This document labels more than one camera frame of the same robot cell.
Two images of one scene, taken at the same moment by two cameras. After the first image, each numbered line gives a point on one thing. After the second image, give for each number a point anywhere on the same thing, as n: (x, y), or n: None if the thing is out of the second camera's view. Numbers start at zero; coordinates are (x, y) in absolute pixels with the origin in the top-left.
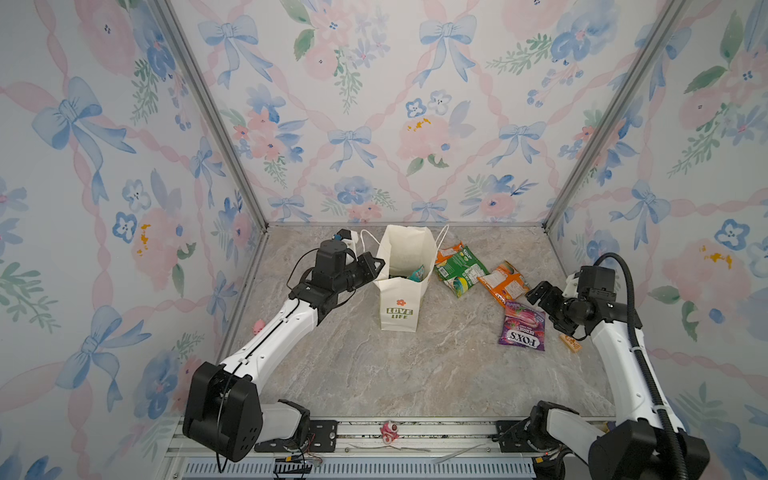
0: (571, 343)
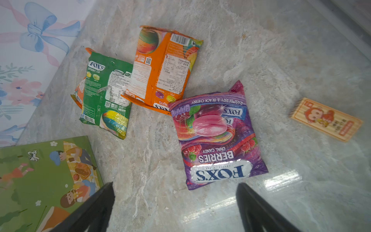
0: (329, 121)
